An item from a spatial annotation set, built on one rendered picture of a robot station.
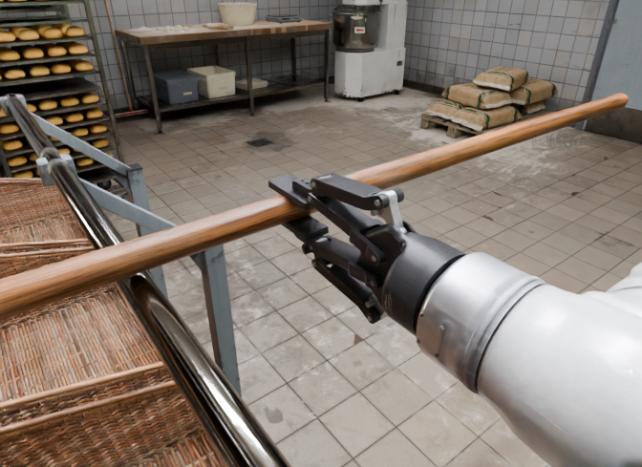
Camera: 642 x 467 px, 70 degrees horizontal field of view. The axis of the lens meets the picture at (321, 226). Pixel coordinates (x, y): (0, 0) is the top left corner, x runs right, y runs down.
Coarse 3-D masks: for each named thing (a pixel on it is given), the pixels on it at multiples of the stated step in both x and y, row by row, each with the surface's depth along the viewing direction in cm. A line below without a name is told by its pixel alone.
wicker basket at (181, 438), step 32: (160, 384) 84; (64, 416) 74; (96, 416) 77; (128, 416) 81; (160, 416) 86; (192, 416) 91; (0, 448) 69; (32, 448) 73; (64, 448) 76; (96, 448) 80; (128, 448) 84; (160, 448) 89; (192, 448) 91
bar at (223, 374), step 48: (0, 96) 101; (48, 144) 72; (96, 192) 72; (144, 192) 126; (96, 240) 47; (144, 288) 39; (192, 336) 35; (192, 384) 30; (240, 384) 109; (240, 432) 27
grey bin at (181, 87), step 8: (160, 72) 494; (168, 72) 493; (176, 72) 493; (184, 72) 494; (160, 80) 466; (168, 80) 455; (176, 80) 460; (184, 80) 465; (192, 80) 470; (160, 88) 476; (168, 88) 460; (176, 88) 464; (184, 88) 470; (192, 88) 474; (160, 96) 485; (168, 96) 466; (176, 96) 468; (184, 96) 473; (192, 96) 478
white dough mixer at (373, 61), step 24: (360, 0) 519; (384, 0) 533; (336, 24) 533; (360, 24) 521; (384, 24) 552; (360, 48) 537; (384, 48) 563; (336, 72) 565; (360, 72) 549; (384, 72) 571; (360, 96) 563
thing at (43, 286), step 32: (608, 96) 88; (512, 128) 70; (544, 128) 74; (416, 160) 58; (448, 160) 61; (192, 224) 42; (224, 224) 44; (256, 224) 46; (96, 256) 38; (128, 256) 39; (160, 256) 40; (0, 288) 34; (32, 288) 35; (64, 288) 36; (0, 320) 35
